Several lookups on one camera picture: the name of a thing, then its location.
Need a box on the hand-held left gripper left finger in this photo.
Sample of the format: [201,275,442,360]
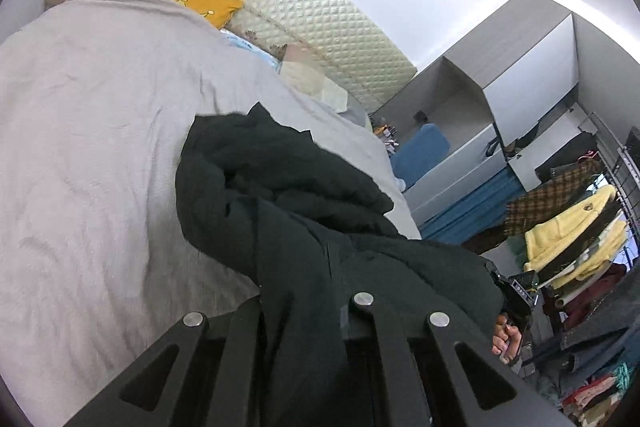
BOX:
[62,297,264,427]

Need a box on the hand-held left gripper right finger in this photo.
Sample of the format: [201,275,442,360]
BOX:
[340,291,576,427]

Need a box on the black puffer jacket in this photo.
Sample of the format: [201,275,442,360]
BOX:
[175,102,507,427]

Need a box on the pile of colourful clothes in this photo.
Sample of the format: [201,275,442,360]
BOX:
[560,357,640,427]

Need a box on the metal clothes rack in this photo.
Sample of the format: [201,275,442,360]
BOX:
[579,111,640,270]

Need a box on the person's right hand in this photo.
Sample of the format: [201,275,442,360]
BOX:
[491,313,526,366]

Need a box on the dark red hanging garment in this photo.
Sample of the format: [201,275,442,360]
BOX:
[544,264,627,329]

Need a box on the yellow hanging garment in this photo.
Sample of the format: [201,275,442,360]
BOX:
[523,184,632,289]

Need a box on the grey hanging garment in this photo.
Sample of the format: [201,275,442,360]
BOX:
[530,287,640,389]

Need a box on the blue curtain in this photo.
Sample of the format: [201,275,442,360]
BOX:
[420,167,527,254]

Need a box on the brown checked garment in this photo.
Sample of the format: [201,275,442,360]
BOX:
[504,157,604,239]

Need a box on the black hanging garment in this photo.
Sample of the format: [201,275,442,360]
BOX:
[535,132,602,182]

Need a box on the grey white wardrobe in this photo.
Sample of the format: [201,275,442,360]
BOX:
[370,0,601,228]

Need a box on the grey bed blanket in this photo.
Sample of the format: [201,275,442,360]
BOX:
[0,0,423,427]

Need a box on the beige grey pillow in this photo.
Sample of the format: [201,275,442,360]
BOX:
[277,44,372,128]

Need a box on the light blue bed sheet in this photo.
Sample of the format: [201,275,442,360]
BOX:
[220,29,281,68]

